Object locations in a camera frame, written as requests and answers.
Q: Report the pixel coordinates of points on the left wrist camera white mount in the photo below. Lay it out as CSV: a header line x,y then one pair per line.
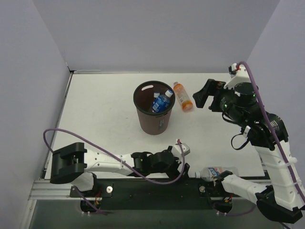
x,y
180,149

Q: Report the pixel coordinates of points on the aluminium table edge rail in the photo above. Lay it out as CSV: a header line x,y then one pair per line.
x,y
44,190

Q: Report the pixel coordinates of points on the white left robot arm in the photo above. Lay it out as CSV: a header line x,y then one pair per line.
x,y
76,165

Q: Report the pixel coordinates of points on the brown plastic waste bin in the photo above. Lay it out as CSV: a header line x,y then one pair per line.
x,y
153,123

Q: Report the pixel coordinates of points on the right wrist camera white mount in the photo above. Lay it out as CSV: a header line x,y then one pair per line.
x,y
238,74

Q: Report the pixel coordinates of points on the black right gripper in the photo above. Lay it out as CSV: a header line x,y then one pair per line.
x,y
215,94

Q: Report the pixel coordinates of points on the white blue label plastic bottle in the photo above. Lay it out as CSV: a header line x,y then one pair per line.
x,y
209,173

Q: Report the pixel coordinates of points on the blue label clear plastic bottle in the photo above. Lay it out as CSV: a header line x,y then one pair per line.
x,y
161,103

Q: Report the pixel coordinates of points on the orange label plastic bottle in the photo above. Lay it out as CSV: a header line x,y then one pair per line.
x,y
183,97

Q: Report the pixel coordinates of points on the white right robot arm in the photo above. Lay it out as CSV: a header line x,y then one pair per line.
x,y
283,200

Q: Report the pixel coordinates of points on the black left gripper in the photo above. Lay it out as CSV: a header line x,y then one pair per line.
x,y
180,168

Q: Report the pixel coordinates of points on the black metal base plate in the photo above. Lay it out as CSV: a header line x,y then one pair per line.
x,y
139,194

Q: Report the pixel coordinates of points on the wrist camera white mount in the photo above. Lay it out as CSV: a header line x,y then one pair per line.
x,y
238,74
180,149

